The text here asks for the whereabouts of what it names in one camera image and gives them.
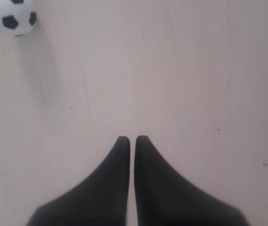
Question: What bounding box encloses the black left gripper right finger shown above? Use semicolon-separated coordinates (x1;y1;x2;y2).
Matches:
134;136;249;226

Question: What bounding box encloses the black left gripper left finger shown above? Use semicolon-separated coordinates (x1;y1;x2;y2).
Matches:
27;136;130;226

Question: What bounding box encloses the small black white soccer ball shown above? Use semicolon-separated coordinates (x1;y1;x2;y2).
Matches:
0;0;37;37

